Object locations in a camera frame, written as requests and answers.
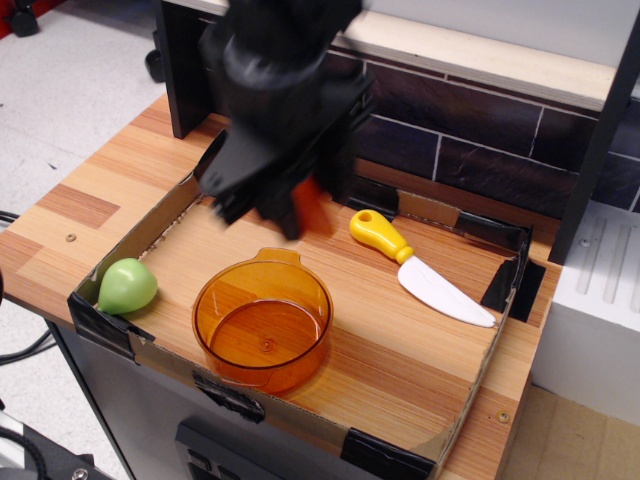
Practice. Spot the green plastic toy pear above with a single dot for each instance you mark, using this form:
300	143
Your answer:
127	286

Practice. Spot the white ribbed sink block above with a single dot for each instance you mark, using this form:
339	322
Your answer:
589	349

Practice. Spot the black caster wheel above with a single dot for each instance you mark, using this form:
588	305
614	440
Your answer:
153	61

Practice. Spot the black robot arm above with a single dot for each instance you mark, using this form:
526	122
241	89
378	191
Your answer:
281	32

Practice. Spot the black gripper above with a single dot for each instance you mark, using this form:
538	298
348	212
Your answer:
288	123

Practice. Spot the dark brick pattern backsplash panel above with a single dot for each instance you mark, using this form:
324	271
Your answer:
450	109

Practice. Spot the orange transparent plastic pot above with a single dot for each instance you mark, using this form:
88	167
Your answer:
264	323

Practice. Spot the black vertical post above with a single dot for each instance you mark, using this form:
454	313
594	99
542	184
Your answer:
619	95

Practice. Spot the orange plastic toy carrot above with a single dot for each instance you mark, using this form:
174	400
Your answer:
309	199

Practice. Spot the cardboard fence with black tape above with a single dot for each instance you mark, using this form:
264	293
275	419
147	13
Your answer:
398	378

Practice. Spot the yellow handled toy knife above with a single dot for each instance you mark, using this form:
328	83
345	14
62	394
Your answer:
371	228

